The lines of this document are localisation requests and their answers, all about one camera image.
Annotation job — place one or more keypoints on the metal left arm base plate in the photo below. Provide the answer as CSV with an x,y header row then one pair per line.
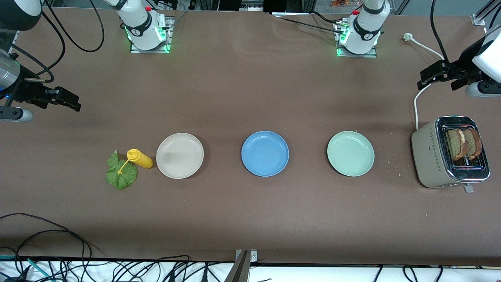
x,y
358,55

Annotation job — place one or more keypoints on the green lettuce leaf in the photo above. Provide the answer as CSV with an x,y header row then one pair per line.
x,y
121,179

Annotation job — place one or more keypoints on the blue round plate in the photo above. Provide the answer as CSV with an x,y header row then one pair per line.
x,y
265,153

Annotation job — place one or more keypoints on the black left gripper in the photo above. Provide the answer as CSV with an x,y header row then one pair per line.
x,y
464,69

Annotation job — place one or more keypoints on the aluminium frame rail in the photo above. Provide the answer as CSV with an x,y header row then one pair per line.
x,y
479,19

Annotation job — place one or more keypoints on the mint green round plate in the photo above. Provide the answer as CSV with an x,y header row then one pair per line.
x,y
350,153

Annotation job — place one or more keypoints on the brown toast slice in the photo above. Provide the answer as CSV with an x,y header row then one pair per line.
x,y
454,144
474,143

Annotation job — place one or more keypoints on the yellow mustard squeeze bottle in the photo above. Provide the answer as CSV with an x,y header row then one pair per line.
x,y
141,159

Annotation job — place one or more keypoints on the orange snack packet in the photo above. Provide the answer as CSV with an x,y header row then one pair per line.
x,y
340,3

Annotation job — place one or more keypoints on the beige chrome toaster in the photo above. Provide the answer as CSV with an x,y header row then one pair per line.
x,y
428,156

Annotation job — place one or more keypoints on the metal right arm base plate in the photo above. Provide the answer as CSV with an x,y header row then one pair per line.
x,y
166,37

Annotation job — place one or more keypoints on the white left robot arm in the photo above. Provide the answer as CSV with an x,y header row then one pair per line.
x,y
366,31

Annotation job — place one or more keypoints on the metal table edge bracket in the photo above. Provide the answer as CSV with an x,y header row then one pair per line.
x,y
239,270

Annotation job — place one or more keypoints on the beige round plate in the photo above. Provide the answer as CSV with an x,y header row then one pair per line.
x,y
180,156

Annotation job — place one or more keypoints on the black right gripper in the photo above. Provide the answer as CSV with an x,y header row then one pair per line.
x,y
26,91

